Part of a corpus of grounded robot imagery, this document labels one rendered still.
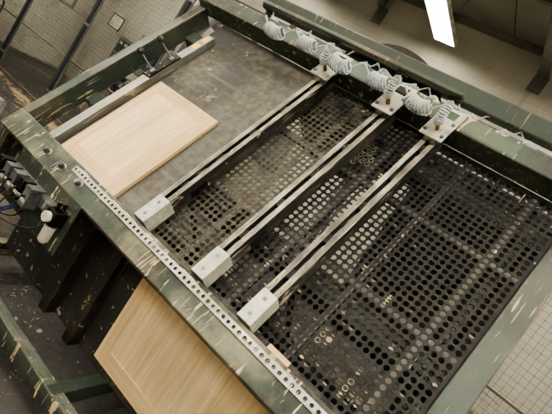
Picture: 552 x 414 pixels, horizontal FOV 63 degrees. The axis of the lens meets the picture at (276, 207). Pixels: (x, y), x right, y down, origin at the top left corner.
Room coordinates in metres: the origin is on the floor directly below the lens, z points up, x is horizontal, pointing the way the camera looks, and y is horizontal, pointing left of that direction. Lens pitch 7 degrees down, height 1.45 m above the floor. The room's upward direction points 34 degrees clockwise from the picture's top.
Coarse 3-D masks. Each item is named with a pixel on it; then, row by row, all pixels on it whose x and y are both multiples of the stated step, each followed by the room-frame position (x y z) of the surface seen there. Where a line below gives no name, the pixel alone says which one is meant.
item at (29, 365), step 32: (32, 256) 2.10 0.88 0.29; (64, 256) 2.01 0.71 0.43; (96, 256) 1.93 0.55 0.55; (256, 256) 2.87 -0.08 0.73; (64, 288) 1.93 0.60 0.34; (96, 288) 1.81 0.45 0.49; (128, 288) 1.82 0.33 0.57; (0, 320) 1.74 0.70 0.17; (64, 320) 1.91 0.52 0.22; (96, 320) 1.84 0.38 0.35; (32, 352) 1.67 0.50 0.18; (32, 384) 1.59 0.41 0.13
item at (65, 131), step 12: (192, 48) 2.34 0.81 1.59; (204, 48) 2.38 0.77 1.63; (180, 60) 2.29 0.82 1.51; (168, 72) 2.27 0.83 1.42; (132, 84) 2.17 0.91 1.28; (144, 84) 2.19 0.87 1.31; (108, 96) 2.12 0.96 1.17; (120, 96) 2.12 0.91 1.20; (132, 96) 2.17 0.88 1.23; (96, 108) 2.06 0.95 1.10; (108, 108) 2.10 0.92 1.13; (72, 120) 2.02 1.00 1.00; (84, 120) 2.02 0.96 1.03; (60, 132) 1.97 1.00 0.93; (72, 132) 2.01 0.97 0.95
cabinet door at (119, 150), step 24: (144, 96) 2.14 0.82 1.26; (168, 96) 2.14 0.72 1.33; (120, 120) 2.04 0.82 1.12; (144, 120) 2.04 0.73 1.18; (168, 120) 2.03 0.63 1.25; (192, 120) 2.03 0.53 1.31; (216, 120) 2.02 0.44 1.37; (72, 144) 1.95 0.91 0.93; (96, 144) 1.95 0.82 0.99; (120, 144) 1.94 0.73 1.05; (144, 144) 1.94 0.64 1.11; (168, 144) 1.93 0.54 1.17; (96, 168) 1.84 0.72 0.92; (120, 168) 1.85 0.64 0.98; (144, 168) 1.84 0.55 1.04; (120, 192) 1.76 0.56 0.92
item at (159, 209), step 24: (312, 72) 2.07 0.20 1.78; (312, 96) 2.05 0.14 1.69; (264, 120) 1.93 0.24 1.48; (288, 120) 2.00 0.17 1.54; (240, 144) 1.84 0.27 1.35; (216, 168) 1.77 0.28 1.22; (168, 192) 1.68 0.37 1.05; (192, 192) 1.73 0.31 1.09; (144, 216) 1.61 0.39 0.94; (168, 216) 1.69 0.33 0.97
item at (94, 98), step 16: (96, 96) 2.24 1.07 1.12; (416, 176) 1.84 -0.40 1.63; (464, 192) 1.78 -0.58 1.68; (448, 208) 1.81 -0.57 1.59; (480, 208) 1.73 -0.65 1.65; (496, 224) 1.68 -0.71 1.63; (272, 240) 1.65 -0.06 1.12; (512, 240) 1.67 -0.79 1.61; (544, 240) 1.63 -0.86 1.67; (512, 256) 1.61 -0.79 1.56; (320, 272) 1.56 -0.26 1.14; (304, 288) 1.57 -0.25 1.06; (368, 320) 1.44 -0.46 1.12; (400, 336) 1.41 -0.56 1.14; (448, 336) 1.42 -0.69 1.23; (432, 352) 1.39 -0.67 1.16; (432, 384) 1.31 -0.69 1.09
